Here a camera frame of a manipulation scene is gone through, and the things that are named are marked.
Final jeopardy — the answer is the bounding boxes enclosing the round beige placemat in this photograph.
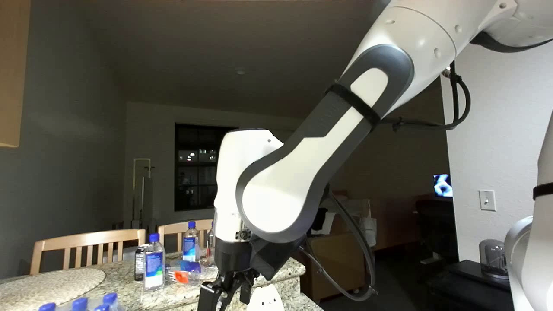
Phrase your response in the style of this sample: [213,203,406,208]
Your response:
[0,269,108,311]

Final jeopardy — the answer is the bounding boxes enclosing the grey cup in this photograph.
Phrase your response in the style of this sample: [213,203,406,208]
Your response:
[477,239,508,270]

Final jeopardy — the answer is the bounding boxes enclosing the metal floor stand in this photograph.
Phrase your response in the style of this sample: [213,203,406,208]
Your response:
[130,156,156,232]

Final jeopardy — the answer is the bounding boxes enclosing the small dark bottle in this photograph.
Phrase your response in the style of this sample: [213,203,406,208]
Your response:
[133,248,147,284]

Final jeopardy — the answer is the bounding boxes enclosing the white cat figurine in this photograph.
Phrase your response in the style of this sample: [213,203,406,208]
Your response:
[251,284,284,311]

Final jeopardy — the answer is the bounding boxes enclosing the dark window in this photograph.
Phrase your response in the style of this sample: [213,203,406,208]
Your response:
[173,122,234,213]

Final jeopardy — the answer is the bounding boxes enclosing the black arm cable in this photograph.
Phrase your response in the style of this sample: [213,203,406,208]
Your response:
[439,60,474,132]

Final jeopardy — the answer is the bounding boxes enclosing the brown sofa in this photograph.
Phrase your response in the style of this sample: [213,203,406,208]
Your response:
[299,196,370,303]

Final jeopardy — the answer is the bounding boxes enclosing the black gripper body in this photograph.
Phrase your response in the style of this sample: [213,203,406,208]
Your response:
[213,238,261,288]

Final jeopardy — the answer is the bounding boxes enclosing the white light switch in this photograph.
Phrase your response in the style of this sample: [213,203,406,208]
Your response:
[477,189,498,213]

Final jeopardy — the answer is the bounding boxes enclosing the light wooden chair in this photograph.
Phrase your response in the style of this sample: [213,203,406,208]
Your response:
[156,219,216,257]
[28,229,147,277]

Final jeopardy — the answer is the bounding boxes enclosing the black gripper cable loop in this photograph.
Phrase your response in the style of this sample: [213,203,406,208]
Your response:
[296,193,379,305]

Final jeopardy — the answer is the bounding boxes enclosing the large blue-label water bottle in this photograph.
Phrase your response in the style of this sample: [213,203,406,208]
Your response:
[142,232,168,291]

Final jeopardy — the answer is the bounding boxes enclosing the white spray bottle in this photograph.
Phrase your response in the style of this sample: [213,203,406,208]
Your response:
[362,210,379,250]

